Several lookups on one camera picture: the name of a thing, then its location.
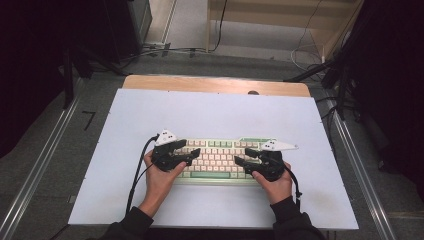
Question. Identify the light wooden shelf unit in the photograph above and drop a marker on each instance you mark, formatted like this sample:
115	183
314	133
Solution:
266	16

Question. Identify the white table mat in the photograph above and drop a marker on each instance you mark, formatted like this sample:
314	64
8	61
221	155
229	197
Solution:
213	113

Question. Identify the person's right hand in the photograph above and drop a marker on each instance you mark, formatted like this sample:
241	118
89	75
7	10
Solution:
278	190

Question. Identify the black curtain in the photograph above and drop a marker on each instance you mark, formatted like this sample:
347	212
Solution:
26	66
393	83

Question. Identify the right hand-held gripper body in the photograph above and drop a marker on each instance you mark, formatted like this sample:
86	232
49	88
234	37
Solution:
271	166

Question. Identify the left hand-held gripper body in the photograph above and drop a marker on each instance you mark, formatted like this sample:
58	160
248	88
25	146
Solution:
165	158

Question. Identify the aluminium floor rail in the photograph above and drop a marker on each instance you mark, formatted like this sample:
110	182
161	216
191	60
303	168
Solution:
363	180
36	170

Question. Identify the person's left hand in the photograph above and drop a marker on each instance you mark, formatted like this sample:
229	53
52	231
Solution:
160	186

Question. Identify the dark cabinet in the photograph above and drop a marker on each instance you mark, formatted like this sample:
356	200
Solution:
126	26

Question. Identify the black metal stand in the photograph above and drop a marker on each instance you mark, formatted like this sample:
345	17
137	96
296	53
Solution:
340	93

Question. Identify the green and pink keyboard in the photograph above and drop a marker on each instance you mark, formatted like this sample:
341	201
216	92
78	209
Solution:
216	160

